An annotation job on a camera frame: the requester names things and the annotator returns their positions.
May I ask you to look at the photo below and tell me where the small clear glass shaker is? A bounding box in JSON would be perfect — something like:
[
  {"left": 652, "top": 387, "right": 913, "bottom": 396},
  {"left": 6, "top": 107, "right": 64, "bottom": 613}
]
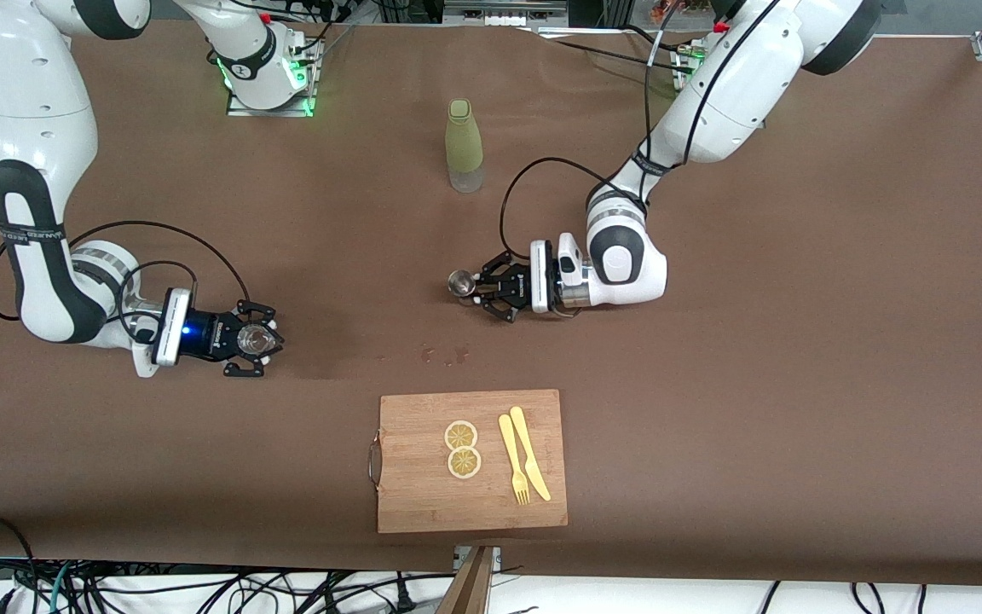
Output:
[{"left": 235, "top": 324, "right": 280, "bottom": 357}]

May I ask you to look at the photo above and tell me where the green sleeved glass bottle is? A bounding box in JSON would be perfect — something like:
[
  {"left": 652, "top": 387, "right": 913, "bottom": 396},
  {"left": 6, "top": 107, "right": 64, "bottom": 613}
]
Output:
[{"left": 445, "top": 99, "right": 485, "bottom": 194}]

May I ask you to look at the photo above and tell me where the yellow plastic fork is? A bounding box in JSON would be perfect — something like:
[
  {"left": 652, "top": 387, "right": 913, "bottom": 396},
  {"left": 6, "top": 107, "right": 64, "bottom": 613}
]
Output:
[{"left": 498, "top": 414, "right": 531, "bottom": 506}]

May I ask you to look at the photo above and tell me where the yellow plastic knife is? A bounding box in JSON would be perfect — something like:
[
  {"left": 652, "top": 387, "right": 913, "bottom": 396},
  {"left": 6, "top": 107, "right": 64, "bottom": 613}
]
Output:
[{"left": 509, "top": 406, "right": 552, "bottom": 502}]

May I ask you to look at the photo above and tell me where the wooden cutting board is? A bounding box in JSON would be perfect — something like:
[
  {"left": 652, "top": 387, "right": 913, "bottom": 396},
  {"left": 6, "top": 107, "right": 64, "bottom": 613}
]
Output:
[{"left": 369, "top": 389, "right": 569, "bottom": 535}]

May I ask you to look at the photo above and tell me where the brown paper table cover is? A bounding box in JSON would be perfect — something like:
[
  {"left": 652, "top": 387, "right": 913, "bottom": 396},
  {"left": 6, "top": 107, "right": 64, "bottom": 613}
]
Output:
[{"left": 0, "top": 15, "right": 982, "bottom": 588}]

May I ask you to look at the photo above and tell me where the grey power strip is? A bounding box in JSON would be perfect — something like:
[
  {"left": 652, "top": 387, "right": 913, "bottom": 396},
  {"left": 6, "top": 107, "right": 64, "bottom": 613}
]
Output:
[{"left": 444, "top": 0, "right": 569, "bottom": 26}]

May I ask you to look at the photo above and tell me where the wooden beam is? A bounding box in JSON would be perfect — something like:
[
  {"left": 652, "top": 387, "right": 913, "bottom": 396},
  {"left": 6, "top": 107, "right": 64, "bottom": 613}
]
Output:
[{"left": 438, "top": 546, "right": 496, "bottom": 614}]

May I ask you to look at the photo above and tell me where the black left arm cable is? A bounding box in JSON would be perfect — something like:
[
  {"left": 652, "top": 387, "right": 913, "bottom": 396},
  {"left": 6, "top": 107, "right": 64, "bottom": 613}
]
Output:
[{"left": 500, "top": 0, "right": 786, "bottom": 261}]

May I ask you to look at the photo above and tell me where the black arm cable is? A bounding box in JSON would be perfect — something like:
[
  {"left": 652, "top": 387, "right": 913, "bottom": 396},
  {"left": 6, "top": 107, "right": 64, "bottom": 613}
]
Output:
[
  {"left": 0, "top": 220, "right": 251, "bottom": 342},
  {"left": 500, "top": 0, "right": 786, "bottom": 261}
]

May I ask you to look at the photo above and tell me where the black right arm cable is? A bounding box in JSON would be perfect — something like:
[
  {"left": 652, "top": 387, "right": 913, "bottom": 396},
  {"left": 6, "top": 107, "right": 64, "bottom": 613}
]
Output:
[{"left": 0, "top": 220, "right": 251, "bottom": 342}]

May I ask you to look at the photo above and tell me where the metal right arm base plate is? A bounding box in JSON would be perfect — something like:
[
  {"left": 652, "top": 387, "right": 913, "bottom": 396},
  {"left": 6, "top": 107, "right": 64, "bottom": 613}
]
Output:
[{"left": 227, "top": 38, "right": 319, "bottom": 119}]

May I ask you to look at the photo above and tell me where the black base power cable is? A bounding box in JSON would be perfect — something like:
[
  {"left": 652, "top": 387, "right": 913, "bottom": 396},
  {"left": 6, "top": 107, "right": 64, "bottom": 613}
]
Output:
[{"left": 534, "top": 24, "right": 658, "bottom": 67}]

